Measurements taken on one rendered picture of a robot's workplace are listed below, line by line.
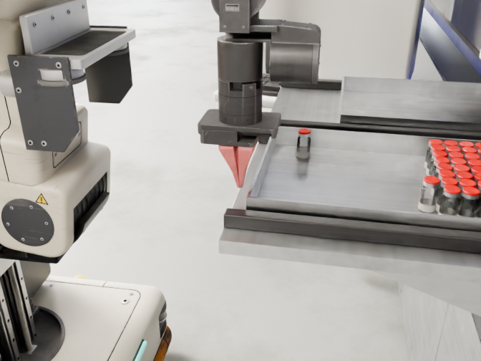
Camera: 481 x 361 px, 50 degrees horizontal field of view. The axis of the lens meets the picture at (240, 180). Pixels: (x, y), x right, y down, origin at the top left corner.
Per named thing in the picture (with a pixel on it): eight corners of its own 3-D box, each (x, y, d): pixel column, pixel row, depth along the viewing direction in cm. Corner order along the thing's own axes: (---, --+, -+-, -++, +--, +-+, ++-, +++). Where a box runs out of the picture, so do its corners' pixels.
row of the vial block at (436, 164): (437, 165, 82) (442, 139, 80) (456, 224, 66) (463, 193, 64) (423, 165, 82) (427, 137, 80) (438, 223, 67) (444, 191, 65)
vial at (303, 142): (310, 154, 86) (311, 130, 84) (309, 159, 84) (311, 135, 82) (296, 153, 86) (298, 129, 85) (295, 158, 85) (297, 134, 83)
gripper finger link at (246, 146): (253, 198, 69) (253, 132, 65) (201, 194, 70) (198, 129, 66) (260, 176, 75) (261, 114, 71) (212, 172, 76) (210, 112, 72)
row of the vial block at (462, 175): (452, 167, 82) (457, 140, 80) (474, 226, 66) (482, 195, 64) (437, 165, 82) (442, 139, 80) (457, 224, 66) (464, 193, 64)
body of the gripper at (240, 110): (275, 143, 65) (277, 86, 62) (197, 137, 67) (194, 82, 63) (280, 125, 71) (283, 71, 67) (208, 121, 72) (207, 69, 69)
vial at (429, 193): (433, 205, 71) (439, 175, 69) (435, 214, 69) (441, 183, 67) (416, 204, 71) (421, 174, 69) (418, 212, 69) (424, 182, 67)
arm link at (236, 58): (222, 24, 66) (212, 33, 61) (275, 26, 65) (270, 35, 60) (222, 78, 69) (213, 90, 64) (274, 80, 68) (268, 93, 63)
